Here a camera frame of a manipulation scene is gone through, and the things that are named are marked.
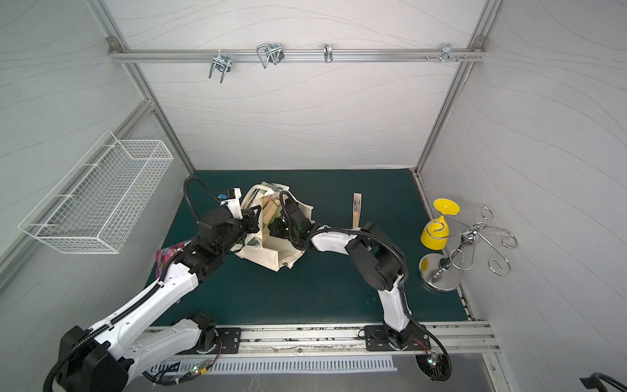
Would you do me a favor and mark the cream canvas tote bag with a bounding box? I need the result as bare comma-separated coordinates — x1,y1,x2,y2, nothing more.
232,182,305,272

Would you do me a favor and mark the bamboo folding fan pink tassel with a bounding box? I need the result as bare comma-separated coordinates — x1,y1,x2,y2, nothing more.
352,193,362,229

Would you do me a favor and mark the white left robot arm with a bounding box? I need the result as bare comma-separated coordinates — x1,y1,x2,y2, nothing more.
42,188,262,391

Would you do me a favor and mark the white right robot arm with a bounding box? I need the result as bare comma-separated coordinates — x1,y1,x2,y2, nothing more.
270,191,436,351

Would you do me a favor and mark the pink snack packet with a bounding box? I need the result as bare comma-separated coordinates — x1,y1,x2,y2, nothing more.
154,240,191,279

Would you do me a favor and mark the yellow plastic wine glass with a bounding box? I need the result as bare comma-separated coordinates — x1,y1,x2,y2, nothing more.
421,198,460,251

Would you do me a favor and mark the metal double hook left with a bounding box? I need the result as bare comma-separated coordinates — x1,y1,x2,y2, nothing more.
208,51,232,83

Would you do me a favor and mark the metal double hook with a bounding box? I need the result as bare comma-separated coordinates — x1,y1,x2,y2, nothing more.
208,51,232,83
256,42,285,69

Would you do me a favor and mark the metal double hook middle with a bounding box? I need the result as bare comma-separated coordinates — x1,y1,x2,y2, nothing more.
256,42,285,69

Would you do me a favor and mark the small metal hook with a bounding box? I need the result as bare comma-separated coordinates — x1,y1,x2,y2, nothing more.
323,43,333,64

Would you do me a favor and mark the metal hook right end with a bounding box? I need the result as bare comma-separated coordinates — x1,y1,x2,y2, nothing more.
425,43,468,63

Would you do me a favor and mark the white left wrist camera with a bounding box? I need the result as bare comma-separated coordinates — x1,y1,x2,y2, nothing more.
218,188,243,220

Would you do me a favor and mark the chrome wire glass rack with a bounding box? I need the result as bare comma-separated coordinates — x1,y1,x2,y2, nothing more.
419,205,519,292

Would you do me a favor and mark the white wire basket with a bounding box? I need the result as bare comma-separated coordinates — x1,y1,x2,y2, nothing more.
18,131,173,255

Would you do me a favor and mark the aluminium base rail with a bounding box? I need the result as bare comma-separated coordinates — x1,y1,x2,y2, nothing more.
131,320,501,356

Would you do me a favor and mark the aluminium crossbar rail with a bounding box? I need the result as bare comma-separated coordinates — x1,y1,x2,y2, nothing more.
109,38,487,65

